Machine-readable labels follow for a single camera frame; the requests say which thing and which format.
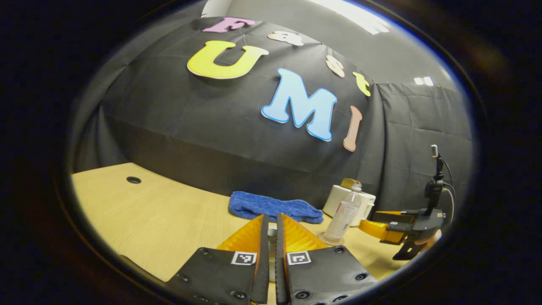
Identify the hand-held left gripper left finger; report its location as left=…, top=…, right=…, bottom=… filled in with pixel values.
left=167, top=215, right=270, bottom=305

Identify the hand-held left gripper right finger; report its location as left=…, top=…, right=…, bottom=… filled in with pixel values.
left=275, top=213, right=379, bottom=305

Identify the clear plastic water bottle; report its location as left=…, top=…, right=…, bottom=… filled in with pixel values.
left=324, top=183, right=363, bottom=242

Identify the round wooden coaster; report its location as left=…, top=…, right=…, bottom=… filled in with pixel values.
left=318, top=231, right=346, bottom=247

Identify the white toaster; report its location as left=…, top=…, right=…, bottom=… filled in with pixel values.
left=323, top=185, right=376, bottom=227

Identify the blue towel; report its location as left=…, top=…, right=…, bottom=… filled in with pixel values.
left=229, top=191, right=324, bottom=224

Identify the black backdrop cloth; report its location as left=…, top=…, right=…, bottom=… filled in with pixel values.
left=72, top=17, right=474, bottom=212

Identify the long ceiling light panel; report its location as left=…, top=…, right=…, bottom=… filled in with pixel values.
left=307, top=0, right=390, bottom=35

